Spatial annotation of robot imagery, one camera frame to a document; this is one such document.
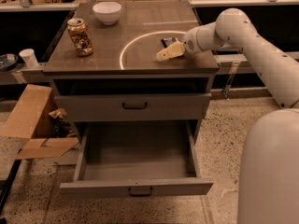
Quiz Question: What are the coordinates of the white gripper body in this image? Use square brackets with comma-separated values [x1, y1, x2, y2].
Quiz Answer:
[182, 27, 205, 54]

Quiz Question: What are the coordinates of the black drawer handle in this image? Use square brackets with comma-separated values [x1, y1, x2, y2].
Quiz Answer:
[128, 187, 153, 197]
[122, 102, 148, 110]

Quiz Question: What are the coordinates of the open grey lower drawer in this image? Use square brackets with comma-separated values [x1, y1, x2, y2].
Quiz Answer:
[60, 120, 213, 198]

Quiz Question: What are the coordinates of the blue rxbar blueberry wrapper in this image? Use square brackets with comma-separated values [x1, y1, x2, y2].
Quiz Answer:
[161, 37, 178, 48]

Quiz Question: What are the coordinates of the gold soda can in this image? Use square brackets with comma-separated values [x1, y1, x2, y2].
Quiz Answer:
[67, 18, 93, 57]

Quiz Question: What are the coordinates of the grey drawer cabinet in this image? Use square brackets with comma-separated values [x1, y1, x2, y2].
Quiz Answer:
[44, 1, 219, 134]

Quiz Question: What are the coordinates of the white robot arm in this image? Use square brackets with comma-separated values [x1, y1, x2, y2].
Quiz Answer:
[156, 8, 299, 224]

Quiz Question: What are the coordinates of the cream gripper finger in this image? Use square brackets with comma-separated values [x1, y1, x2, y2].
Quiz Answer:
[156, 42, 185, 61]

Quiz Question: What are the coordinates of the white paper cup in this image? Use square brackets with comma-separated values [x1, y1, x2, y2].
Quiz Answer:
[19, 49, 39, 68]

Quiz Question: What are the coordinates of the black lower drawer handle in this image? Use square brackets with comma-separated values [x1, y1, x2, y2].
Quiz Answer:
[128, 187, 153, 197]

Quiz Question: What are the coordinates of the closed grey upper drawer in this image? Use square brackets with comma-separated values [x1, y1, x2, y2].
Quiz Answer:
[55, 93, 210, 122]

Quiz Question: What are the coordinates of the black upper drawer handle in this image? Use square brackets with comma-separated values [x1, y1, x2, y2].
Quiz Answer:
[122, 102, 148, 110]

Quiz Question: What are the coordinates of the brown cardboard box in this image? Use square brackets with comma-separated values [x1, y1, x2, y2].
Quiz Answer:
[0, 84, 78, 160]

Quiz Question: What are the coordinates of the white ceramic bowl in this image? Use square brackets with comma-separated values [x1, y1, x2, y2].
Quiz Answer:
[93, 2, 122, 25]

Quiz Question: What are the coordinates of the dark round dish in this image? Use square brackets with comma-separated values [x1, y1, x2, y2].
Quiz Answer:
[0, 53, 18, 72]

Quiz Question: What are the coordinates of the black floor bar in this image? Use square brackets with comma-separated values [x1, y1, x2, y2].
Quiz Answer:
[0, 160, 21, 214]

